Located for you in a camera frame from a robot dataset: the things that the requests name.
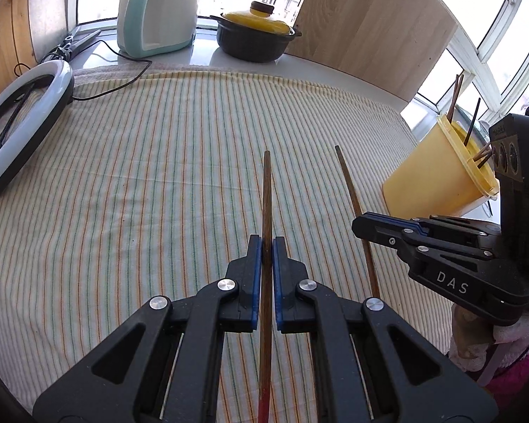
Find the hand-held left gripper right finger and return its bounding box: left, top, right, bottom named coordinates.
left=272, top=235, right=499, bottom=423

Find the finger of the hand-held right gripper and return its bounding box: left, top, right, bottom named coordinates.
left=362, top=212, right=502, bottom=250
left=352, top=216, right=497, bottom=274

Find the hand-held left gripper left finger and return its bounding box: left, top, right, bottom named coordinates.
left=32, top=234, right=263, bottom=423

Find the yellow plastic container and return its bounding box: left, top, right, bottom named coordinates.
left=381, top=114, right=500, bottom=217

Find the person's right hand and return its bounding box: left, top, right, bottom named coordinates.
left=450, top=306, right=501, bottom=373

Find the person's pink clothing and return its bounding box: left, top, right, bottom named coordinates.
left=478, top=326, right=529, bottom=406

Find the striped cloth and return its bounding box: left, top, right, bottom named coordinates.
left=0, top=68, right=468, bottom=423

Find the light wooden board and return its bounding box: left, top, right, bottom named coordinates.
left=283, top=0, right=459, bottom=103

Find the black ceramic pot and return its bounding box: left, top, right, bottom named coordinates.
left=209, top=15, right=303, bottom=63

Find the yellow pot lid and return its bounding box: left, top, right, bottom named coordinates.
left=223, top=1, right=296, bottom=36

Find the teal and white rice cooker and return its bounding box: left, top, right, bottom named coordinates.
left=117, top=0, right=202, bottom=58

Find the black power strip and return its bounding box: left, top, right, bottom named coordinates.
left=42, top=30, right=103, bottom=63

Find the white cutting board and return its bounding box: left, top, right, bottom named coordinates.
left=29, top=0, right=68, bottom=65

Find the pine plank board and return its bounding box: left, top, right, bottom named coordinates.
left=0, top=0, right=38, bottom=111

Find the white window frame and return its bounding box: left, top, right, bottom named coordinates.
left=399, top=0, right=529, bottom=151

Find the black ring light cable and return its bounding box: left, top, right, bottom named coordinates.
left=13, top=39, right=153, bottom=102

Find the white ring light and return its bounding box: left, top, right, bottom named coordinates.
left=0, top=61, right=75, bottom=208

